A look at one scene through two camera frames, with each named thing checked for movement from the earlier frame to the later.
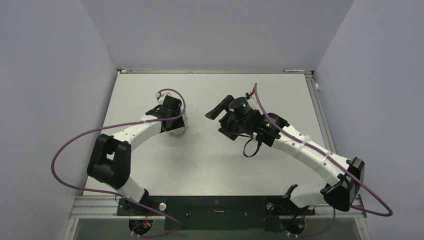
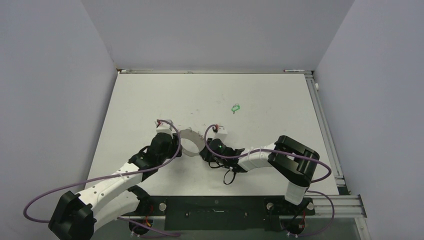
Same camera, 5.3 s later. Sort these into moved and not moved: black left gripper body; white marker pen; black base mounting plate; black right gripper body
Moved: black right gripper body; black left gripper body
Not moved: white marker pen; black base mounting plate
